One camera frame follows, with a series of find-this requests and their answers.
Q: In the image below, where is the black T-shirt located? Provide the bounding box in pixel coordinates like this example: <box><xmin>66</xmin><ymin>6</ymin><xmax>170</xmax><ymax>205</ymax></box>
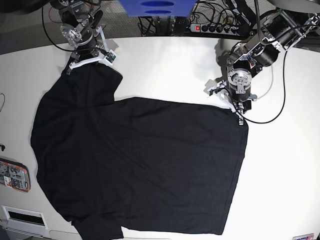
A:
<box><xmin>30</xmin><ymin>64</ymin><xmax>249</xmax><ymax>240</ymax></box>

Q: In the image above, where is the black cable bundle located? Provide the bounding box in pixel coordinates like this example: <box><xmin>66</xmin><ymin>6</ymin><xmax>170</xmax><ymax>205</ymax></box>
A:
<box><xmin>137</xmin><ymin>0</ymin><xmax>258</xmax><ymax>37</ymax></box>

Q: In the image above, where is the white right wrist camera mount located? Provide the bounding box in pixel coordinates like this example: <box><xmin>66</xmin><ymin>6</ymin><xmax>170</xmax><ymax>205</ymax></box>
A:
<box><xmin>68</xmin><ymin>26</ymin><xmax>118</xmax><ymax>72</ymax></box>

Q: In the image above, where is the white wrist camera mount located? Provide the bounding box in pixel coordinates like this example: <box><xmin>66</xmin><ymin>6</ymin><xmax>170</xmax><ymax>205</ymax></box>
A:
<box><xmin>204</xmin><ymin>79</ymin><xmax>236</xmax><ymax>113</ymax></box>
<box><xmin>68</xmin><ymin>26</ymin><xmax>118</xmax><ymax>72</ymax></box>

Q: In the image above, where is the blue plastic bin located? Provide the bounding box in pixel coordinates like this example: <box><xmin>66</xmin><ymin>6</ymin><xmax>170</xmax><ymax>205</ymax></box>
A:
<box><xmin>118</xmin><ymin>0</ymin><xmax>196</xmax><ymax>17</ymax></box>

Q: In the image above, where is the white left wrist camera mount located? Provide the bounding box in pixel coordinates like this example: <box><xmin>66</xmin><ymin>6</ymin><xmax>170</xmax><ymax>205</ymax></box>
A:
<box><xmin>204</xmin><ymin>79</ymin><xmax>236</xmax><ymax>113</ymax></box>

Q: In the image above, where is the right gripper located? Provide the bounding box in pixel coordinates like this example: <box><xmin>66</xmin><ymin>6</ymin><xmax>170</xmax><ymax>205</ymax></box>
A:
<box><xmin>66</xmin><ymin>38</ymin><xmax>104</xmax><ymax>75</ymax></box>

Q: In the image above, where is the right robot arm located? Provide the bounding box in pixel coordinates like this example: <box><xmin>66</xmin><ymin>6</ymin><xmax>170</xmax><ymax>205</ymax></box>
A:
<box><xmin>50</xmin><ymin>0</ymin><xmax>107</xmax><ymax>64</ymax></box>

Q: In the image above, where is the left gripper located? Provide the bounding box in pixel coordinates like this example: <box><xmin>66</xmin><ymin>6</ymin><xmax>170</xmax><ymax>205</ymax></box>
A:
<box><xmin>227</xmin><ymin>69</ymin><xmax>257</xmax><ymax>126</ymax></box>

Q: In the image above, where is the orange clear screw box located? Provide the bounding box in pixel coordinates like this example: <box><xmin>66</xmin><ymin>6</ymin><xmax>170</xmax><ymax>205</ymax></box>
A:
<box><xmin>0</xmin><ymin>158</ymin><xmax>31</xmax><ymax>193</ymax></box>

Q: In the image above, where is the white power strip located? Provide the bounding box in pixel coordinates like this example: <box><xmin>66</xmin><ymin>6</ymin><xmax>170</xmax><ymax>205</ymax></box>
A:
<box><xmin>189</xmin><ymin>23</ymin><xmax>240</xmax><ymax>36</ymax></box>

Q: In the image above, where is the white table cable slot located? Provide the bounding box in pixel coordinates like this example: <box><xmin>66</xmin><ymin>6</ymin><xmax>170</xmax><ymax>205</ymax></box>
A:
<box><xmin>1</xmin><ymin>205</ymin><xmax>48</xmax><ymax>230</ymax></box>

